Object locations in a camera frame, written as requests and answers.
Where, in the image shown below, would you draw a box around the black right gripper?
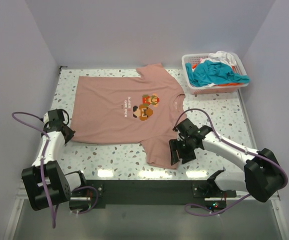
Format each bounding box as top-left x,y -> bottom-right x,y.
169,137 -> 196,165

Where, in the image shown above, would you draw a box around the pink printed t-shirt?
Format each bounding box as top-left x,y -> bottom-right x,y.
70,63 -> 185,169

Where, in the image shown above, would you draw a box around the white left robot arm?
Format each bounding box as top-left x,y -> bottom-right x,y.
21,109 -> 88,211

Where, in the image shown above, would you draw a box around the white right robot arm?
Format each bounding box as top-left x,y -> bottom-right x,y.
169,118 -> 288,203

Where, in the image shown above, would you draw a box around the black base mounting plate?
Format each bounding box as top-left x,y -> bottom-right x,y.
69,180 -> 237,212

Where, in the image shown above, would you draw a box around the teal t-shirt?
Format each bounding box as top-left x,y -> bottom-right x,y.
185,60 -> 251,87

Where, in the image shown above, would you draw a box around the white t-shirt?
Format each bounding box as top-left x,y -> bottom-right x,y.
200,51 -> 237,67

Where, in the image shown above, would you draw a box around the aluminium rail frame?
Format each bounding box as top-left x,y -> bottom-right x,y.
15,184 -> 282,201

